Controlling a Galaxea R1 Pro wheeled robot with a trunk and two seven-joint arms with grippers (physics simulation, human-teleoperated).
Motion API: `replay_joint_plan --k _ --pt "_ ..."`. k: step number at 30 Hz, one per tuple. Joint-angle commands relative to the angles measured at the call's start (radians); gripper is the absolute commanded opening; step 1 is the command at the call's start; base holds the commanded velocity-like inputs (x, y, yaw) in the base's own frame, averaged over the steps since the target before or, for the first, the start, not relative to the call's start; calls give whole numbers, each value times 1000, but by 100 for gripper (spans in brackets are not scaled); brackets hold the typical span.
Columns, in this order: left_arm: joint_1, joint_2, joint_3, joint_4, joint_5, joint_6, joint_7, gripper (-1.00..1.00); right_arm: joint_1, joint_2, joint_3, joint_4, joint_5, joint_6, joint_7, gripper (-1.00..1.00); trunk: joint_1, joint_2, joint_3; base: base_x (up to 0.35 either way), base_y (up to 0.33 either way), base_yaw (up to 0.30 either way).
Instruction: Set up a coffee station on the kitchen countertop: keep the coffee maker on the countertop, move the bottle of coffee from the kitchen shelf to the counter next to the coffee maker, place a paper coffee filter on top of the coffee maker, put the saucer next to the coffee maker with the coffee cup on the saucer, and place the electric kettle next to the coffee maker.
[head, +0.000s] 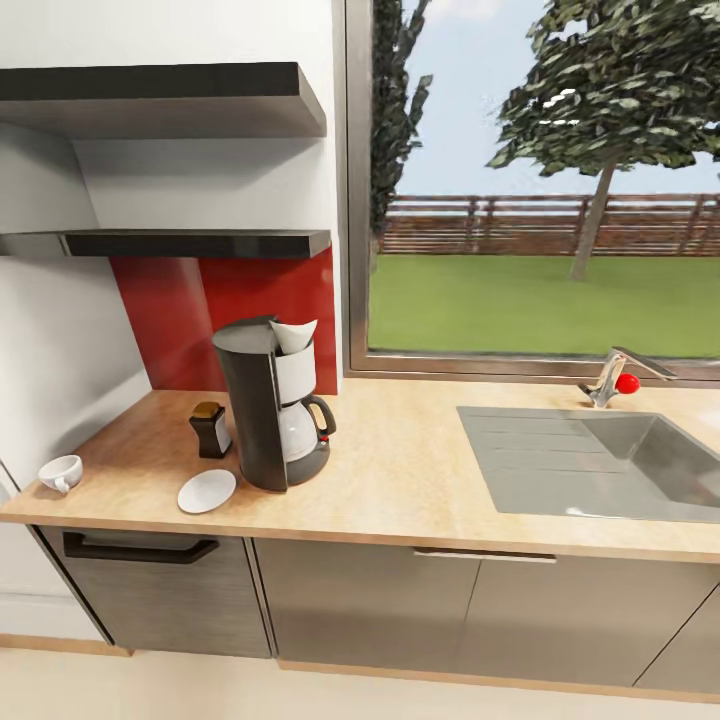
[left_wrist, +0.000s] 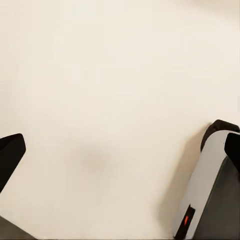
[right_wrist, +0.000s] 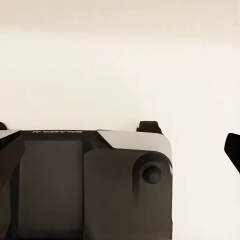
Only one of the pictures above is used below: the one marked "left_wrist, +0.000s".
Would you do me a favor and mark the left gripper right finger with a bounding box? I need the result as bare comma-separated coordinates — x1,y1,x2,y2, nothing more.
224,133,240,173

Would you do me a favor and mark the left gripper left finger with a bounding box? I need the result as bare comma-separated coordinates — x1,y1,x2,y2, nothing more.
0,133,26,193

